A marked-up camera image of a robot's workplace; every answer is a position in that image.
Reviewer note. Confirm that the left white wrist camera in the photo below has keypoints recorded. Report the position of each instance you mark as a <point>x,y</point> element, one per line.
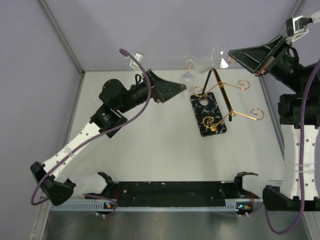
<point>134,62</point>

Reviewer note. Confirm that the black marble rack base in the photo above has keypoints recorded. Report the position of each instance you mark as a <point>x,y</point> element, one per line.
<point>207,115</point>

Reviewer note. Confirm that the gold wire glass rack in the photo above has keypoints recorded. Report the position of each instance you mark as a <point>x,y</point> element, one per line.
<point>213,80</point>

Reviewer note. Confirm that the white cable duct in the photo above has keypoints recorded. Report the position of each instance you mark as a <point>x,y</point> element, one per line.
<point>239,207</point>

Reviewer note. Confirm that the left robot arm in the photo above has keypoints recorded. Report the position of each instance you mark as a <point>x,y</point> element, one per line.
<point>54,175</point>

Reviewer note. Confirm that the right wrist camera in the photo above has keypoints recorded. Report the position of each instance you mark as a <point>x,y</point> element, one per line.
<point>296,27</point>

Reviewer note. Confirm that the clear wine glass back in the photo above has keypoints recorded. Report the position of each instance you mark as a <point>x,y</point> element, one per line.
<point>216,60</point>

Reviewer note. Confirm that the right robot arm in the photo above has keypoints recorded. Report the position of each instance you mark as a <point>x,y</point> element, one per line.
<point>299,118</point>

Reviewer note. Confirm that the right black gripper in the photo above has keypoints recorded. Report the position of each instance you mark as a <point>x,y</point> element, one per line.
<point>253,58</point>

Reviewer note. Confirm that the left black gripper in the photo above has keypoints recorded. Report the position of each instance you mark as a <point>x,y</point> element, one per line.
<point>162,90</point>

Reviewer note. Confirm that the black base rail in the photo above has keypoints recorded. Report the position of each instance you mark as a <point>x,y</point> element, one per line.
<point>174,194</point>

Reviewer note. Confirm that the clear wine glass middle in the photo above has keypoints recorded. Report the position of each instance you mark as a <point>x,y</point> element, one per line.
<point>189,64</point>

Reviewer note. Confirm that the clear wine glass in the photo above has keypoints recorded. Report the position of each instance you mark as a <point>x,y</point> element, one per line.
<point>216,60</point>
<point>189,64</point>

